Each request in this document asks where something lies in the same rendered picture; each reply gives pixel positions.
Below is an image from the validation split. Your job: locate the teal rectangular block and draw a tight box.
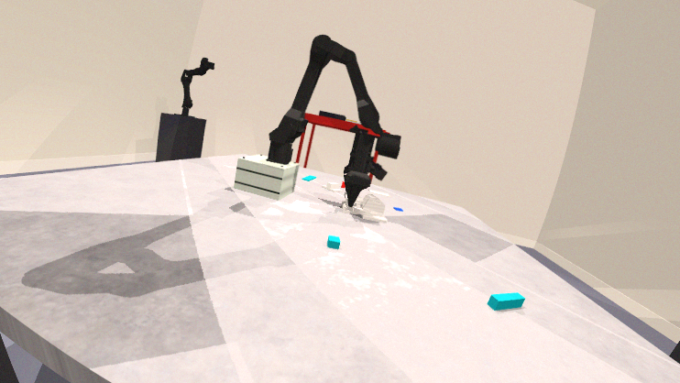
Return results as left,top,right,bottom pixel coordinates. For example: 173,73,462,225
488,292,525,311

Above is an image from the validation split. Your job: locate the small cyan cube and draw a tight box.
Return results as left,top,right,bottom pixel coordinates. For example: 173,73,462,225
327,235,340,249

